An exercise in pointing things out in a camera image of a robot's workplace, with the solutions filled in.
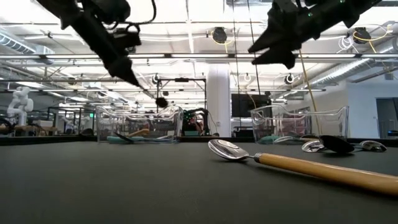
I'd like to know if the black gantry frame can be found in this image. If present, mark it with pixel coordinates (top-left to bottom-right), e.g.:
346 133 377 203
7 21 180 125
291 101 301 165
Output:
155 77 208 113

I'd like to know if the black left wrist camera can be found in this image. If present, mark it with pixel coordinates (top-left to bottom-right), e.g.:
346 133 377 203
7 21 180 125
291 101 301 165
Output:
82 0 131 25

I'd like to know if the black hanging cable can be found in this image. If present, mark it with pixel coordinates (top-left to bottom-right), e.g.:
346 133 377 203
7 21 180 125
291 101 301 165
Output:
231 0 243 129
246 0 262 96

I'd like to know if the yellow handled spoon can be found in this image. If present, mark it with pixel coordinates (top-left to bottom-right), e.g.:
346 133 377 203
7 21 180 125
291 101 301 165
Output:
207 138 398 197
127 128 150 138

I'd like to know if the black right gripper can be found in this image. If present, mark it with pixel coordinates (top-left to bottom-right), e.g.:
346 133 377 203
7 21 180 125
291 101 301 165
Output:
248 0 382 70

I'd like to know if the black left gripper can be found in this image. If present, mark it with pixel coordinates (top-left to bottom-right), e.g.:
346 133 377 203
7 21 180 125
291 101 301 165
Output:
70 12 142 88

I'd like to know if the white pillar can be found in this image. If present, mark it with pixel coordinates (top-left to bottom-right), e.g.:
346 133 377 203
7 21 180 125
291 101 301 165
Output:
206 63 231 138

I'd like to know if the yellow hanging cable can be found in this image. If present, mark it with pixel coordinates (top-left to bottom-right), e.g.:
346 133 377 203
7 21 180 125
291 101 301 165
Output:
297 49 322 137

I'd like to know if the ceiling air duct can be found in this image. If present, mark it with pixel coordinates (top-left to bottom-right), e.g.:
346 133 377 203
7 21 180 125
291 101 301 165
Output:
306 39 398 88
0 30 56 65

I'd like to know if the clear plastic bin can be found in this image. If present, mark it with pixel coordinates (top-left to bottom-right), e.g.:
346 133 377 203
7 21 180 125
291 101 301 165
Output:
95 105 185 144
249 105 349 144

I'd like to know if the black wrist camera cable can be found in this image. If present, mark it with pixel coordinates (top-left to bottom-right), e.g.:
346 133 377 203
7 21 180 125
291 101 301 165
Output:
124 0 157 32

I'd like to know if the gray door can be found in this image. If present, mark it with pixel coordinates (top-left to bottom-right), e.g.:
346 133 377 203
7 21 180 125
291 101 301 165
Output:
375 97 398 139

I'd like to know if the person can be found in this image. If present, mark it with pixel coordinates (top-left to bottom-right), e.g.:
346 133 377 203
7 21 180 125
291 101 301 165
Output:
186 114 206 135

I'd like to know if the black monitor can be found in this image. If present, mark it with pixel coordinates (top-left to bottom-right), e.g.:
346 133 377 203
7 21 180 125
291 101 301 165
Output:
231 93 272 118

